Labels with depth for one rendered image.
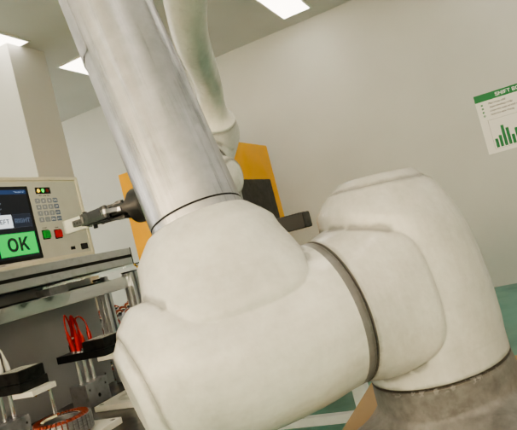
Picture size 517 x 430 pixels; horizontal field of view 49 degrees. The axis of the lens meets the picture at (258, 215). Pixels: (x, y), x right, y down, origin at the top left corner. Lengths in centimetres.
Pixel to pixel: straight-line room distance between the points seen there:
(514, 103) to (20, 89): 463
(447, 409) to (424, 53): 580
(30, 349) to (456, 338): 110
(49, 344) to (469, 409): 112
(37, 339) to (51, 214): 31
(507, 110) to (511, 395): 558
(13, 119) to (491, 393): 517
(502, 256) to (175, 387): 577
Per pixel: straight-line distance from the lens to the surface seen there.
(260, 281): 50
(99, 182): 790
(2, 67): 567
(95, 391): 143
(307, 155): 646
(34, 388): 119
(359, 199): 58
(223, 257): 50
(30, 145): 538
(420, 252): 57
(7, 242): 132
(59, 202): 146
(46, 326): 152
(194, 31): 95
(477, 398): 61
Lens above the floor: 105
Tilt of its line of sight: 3 degrees up
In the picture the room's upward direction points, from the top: 14 degrees counter-clockwise
